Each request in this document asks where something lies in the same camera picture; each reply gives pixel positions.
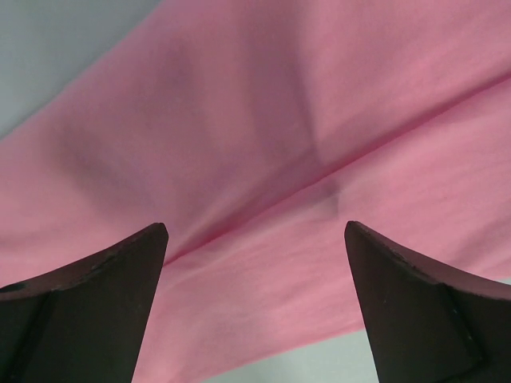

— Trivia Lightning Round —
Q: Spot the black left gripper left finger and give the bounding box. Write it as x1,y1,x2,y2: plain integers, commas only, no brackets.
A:
1,223,168,383

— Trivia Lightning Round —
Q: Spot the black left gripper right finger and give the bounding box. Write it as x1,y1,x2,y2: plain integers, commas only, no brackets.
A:
344,221,510,383

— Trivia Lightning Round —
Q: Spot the pink t shirt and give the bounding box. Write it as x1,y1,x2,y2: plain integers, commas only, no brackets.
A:
1,1,510,382

